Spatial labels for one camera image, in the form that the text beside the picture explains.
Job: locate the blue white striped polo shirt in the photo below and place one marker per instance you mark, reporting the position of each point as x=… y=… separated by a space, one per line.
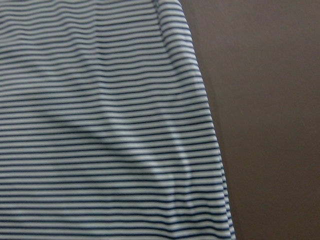
x=105 y=126

